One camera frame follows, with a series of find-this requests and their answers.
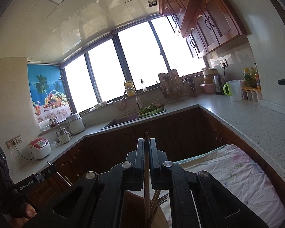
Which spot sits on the green vegetable basket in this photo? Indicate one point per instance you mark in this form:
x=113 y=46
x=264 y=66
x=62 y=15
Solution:
x=151 y=109

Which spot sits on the wooden cabinets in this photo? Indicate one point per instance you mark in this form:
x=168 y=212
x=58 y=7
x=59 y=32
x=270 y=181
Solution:
x=180 y=136
x=206 y=24

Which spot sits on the wooden chopstick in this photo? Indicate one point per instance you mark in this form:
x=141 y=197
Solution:
x=146 y=179
x=154 y=202

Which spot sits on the wall power outlet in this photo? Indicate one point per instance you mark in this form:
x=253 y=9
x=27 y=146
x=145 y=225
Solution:
x=13 y=141

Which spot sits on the steel fork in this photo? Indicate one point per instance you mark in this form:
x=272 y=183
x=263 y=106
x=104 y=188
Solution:
x=162 y=200

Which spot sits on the red white rice cooker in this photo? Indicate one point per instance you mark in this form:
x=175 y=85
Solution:
x=39 y=148

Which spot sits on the steel patterned chopstick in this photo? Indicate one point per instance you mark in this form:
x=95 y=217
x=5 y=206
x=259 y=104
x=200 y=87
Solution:
x=64 y=180

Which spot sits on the person's left hand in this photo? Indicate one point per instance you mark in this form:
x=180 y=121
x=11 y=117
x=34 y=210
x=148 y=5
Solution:
x=19 y=222

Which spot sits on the large white rice cooker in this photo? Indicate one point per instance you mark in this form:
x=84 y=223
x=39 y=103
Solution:
x=75 y=124

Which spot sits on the tropical fruit poster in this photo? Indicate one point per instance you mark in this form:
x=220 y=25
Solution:
x=47 y=92

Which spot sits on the dish drying rack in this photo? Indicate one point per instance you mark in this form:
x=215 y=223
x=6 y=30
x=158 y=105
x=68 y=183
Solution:
x=175 y=88

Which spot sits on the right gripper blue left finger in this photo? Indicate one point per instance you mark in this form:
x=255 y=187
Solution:
x=95 y=200

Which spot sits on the lower wooden cabinets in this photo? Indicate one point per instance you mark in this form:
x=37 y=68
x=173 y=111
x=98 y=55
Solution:
x=180 y=136

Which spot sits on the steel electric kettle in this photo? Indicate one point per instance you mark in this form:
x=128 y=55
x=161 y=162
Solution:
x=218 y=84

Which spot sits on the upper wooden cabinets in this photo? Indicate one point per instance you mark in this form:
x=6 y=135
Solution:
x=206 y=24

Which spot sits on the pink basin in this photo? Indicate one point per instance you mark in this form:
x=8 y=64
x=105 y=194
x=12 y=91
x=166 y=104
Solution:
x=208 y=88

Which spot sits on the condiment bottles rack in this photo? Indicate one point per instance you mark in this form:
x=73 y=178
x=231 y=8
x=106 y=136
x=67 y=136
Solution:
x=251 y=90

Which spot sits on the yellow detergent bottle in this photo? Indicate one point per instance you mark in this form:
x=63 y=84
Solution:
x=130 y=89

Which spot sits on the wooden utensil holder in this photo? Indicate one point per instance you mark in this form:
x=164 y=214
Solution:
x=133 y=213

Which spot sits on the kitchen sink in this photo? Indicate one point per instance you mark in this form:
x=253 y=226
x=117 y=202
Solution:
x=122 y=120

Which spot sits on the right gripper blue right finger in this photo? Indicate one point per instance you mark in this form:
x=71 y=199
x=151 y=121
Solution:
x=197 y=199

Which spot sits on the green handled white pitcher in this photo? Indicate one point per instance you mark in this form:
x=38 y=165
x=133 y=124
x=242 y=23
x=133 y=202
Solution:
x=233 y=90

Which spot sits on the small white electric pot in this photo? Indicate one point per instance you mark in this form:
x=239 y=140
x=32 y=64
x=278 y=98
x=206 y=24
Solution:
x=63 y=135

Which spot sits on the floral white tablecloth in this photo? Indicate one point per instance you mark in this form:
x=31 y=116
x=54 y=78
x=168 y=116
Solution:
x=238 y=173

